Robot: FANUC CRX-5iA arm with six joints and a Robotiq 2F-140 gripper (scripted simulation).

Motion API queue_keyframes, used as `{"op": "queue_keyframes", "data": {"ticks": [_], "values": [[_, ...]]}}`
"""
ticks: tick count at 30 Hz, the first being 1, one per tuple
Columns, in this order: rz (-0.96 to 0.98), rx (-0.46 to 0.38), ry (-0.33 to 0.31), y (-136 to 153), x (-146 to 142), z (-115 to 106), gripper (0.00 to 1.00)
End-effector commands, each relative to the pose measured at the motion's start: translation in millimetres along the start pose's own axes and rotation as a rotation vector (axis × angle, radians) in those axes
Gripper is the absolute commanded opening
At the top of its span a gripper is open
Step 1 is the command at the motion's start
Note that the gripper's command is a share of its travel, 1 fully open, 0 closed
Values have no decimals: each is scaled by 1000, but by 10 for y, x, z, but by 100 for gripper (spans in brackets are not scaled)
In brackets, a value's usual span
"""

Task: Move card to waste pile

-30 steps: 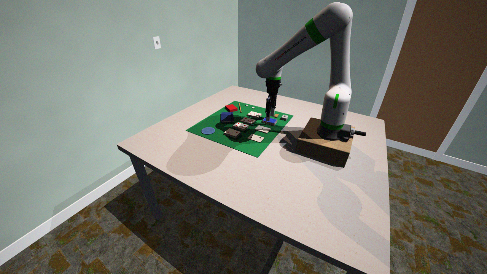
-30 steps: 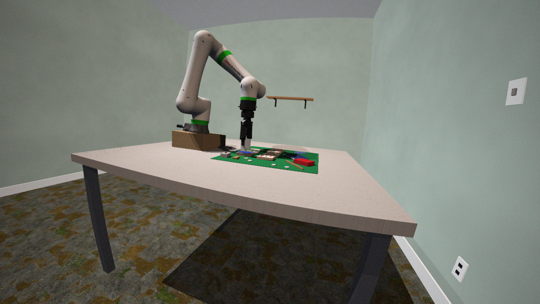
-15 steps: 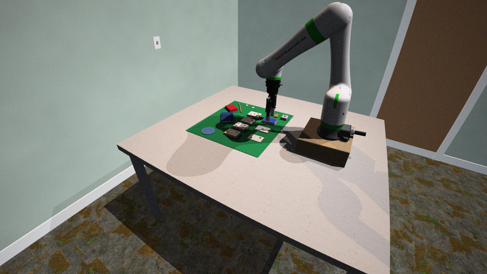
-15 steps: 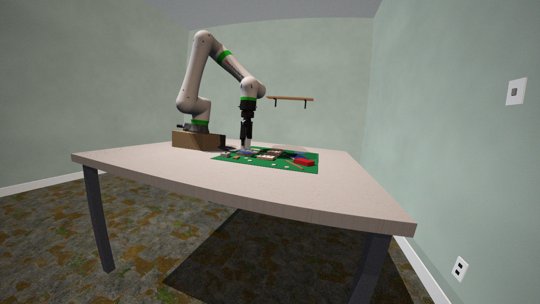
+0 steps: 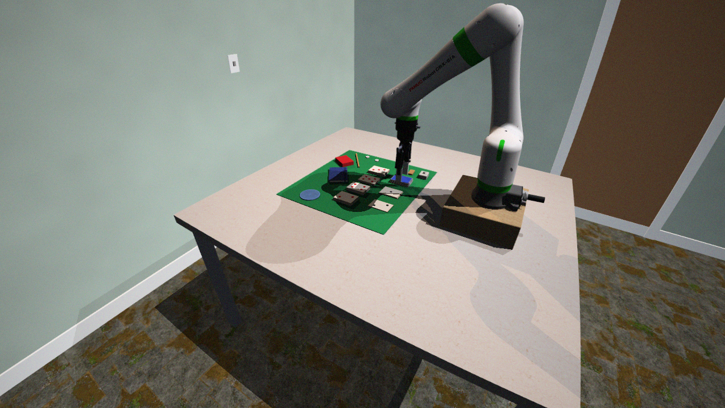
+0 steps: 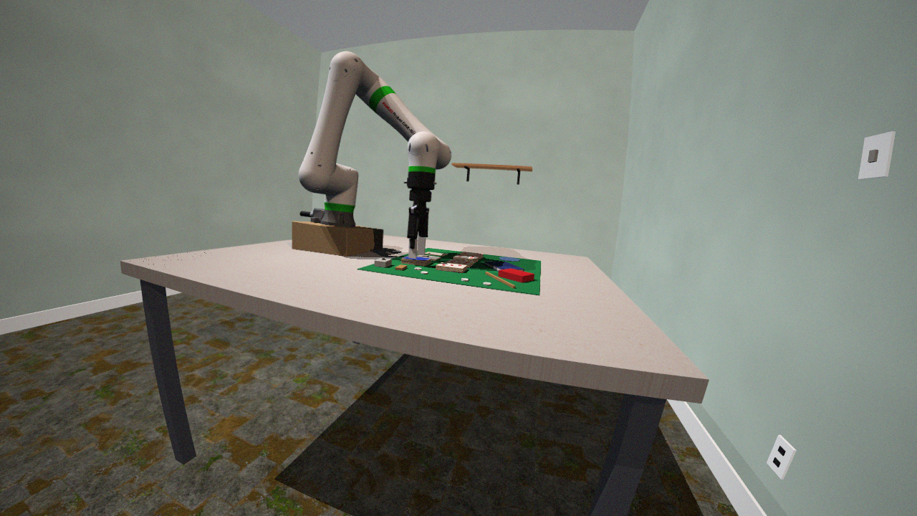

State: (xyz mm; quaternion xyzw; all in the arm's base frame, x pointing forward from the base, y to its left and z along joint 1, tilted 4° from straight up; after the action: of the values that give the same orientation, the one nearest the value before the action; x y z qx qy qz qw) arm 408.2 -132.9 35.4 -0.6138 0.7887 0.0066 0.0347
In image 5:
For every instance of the green felt card table mat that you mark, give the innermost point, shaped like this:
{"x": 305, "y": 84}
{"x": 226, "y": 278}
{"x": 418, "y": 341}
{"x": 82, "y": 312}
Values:
{"x": 359, "y": 213}

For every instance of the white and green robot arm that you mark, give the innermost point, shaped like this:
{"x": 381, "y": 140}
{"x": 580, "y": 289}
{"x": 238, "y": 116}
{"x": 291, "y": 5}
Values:
{"x": 494, "y": 33}

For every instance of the blue flat disc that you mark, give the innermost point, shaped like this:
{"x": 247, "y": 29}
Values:
{"x": 309, "y": 194}

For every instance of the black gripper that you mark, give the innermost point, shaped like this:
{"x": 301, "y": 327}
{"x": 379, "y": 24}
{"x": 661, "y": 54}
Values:
{"x": 405, "y": 150}

